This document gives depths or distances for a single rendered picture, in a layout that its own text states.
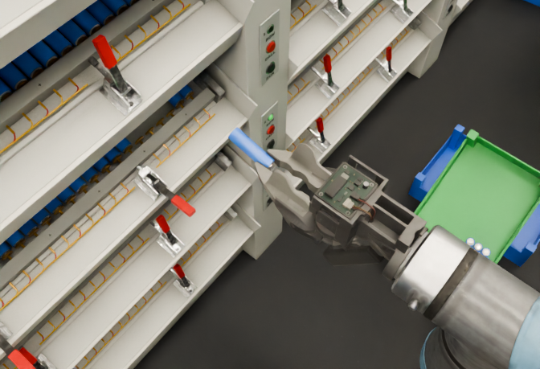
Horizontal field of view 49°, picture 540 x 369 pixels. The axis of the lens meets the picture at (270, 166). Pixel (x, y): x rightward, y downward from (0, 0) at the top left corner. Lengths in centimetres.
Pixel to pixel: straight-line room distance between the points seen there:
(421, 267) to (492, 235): 79
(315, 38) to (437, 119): 70
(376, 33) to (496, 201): 46
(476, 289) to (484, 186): 80
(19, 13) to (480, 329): 51
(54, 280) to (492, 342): 52
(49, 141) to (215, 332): 76
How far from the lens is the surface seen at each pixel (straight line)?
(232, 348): 131
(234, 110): 90
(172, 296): 119
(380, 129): 158
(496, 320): 64
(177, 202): 80
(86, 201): 81
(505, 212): 142
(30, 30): 53
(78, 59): 68
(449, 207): 142
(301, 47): 99
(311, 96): 117
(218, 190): 105
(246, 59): 80
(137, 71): 70
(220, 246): 122
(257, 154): 73
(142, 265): 100
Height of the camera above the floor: 126
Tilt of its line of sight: 58 degrees down
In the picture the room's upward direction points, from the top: straight up
